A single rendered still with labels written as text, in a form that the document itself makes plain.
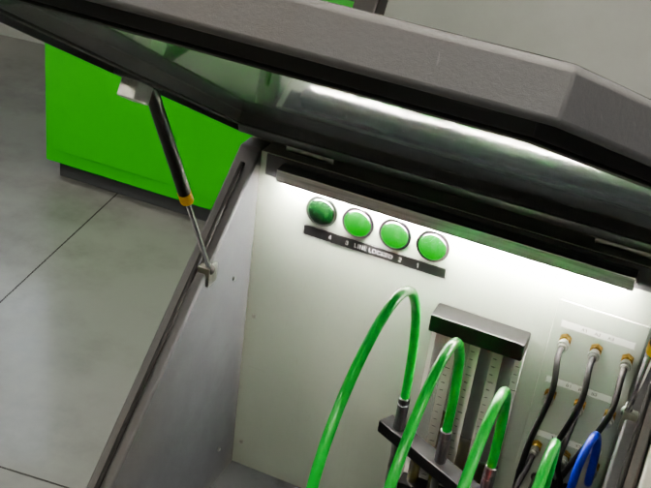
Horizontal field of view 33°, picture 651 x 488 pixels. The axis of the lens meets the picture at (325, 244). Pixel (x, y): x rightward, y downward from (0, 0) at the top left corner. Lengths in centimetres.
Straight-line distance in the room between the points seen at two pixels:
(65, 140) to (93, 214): 35
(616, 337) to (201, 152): 283
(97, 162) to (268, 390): 274
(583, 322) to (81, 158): 322
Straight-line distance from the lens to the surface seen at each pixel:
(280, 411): 189
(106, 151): 447
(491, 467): 157
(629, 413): 148
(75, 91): 445
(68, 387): 350
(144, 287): 397
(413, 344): 158
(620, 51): 522
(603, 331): 160
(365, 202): 159
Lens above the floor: 216
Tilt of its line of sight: 30 degrees down
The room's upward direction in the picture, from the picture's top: 8 degrees clockwise
